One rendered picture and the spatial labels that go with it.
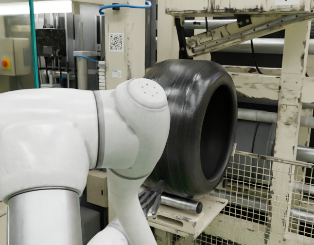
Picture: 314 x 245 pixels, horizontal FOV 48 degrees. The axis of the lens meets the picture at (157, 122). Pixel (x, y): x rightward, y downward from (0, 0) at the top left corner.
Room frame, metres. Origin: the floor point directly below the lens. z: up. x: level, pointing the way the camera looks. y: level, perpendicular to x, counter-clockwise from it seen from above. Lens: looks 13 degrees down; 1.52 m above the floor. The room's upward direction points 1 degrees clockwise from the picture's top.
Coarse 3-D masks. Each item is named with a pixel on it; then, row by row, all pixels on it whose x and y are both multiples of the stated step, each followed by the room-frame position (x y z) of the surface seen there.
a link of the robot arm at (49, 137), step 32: (0, 96) 0.52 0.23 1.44; (32, 96) 0.52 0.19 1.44; (64, 96) 0.53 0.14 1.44; (0, 128) 0.47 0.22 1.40; (32, 128) 0.48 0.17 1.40; (64, 128) 0.49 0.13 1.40; (96, 128) 0.52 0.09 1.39; (0, 160) 0.46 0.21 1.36; (32, 160) 0.45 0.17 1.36; (64, 160) 0.47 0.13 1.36; (96, 160) 0.52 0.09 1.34; (0, 192) 0.45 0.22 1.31; (32, 192) 0.44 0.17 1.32; (64, 192) 0.46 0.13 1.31; (32, 224) 0.41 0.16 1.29; (64, 224) 0.43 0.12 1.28
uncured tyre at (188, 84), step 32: (160, 64) 1.38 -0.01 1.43; (192, 64) 1.33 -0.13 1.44; (192, 96) 1.19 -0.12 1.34; (224, 96) 1.59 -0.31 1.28; (192, 128) 1.15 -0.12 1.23; (224, 128) 1.61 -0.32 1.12; (160, 160) 1.17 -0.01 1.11; (192, 160) 1.15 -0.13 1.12; (224, 160) 1.46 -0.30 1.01; (192, 192) 1.22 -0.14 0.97
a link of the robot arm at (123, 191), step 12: (108, 168) 0.62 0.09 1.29; (108, 180) 0.66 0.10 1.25; (120, 180) 0.62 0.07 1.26; (132, 180) 0.61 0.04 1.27; (108, 192) 0.70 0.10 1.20; (120, 192) 0.66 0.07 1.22; (132, 192) 0.67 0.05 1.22; (120, 204) 0.69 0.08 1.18; (132, 204) 0.70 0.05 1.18; (120, 216) 0.71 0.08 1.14; (132, 216) 0.71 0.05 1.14; (144, 216) 0.74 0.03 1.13; (132, 228) 0.72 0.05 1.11; (144, 228) 0.73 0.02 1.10; (132, 240) 0.73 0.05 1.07; (144, 240) 0.73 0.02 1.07
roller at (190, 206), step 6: (138, 192) 1.35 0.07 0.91; (162, 192) 1.32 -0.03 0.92; (162, 198) 1.29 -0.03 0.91; (168, 198) 1.28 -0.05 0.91; (174, 198) 1.27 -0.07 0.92; (180, 198) 1.27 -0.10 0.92; (186, 198) 1.27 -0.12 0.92; (168, 204) 1.28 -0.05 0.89; (174, 204) 1.26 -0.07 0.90; (180, 204) 1.25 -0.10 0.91; (186, 204) 1.24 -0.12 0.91; (192, 204) 1.23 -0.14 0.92; (198, 204) 1.23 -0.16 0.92; (192, 210) 1.23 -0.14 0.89; (198, 210) 1.22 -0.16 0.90
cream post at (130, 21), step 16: (112, 0) 1.51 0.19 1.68; (128, 0) 1.47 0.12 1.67; (144, 0) 1.57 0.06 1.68; (112, 16) 1.51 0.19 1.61; (128, 16) 1.47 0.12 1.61; (144, 16) 1.57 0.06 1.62; (112, 32) 1.51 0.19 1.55; (128, 32) 1.47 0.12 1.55; (144, 32) 1.57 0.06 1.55; (128, 48) 1.47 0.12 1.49; (144, 48) 1.57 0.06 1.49; (112, 64) 1.51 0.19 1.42; (128, 64) 1.47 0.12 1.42; (144, 64) 1.57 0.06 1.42; (112, 80) 1.51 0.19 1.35; (112, 208) 1.52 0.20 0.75
